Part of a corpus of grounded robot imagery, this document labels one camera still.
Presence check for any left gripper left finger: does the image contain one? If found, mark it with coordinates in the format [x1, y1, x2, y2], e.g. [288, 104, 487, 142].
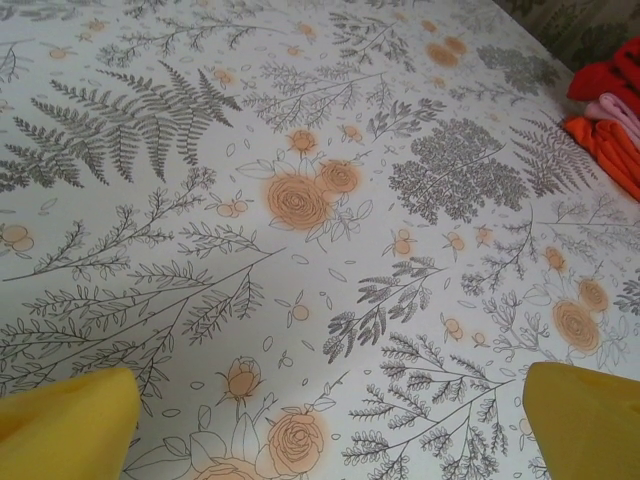
[0, 367, 140, 480]

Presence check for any pink folded t-shirt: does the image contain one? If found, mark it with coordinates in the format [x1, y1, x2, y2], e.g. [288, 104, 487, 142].
[584, 92, 640, 146]

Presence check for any red t-shirt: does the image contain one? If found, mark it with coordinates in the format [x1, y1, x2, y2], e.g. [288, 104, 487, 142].
[567, 42, 640, 119]

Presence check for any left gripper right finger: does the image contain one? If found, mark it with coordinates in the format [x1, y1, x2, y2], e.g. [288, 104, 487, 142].
[521, 362, 640, 480]

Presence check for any orange folded t-shirt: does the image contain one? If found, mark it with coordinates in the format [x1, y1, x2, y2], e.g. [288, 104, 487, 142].
[564, 115, 640, 201]

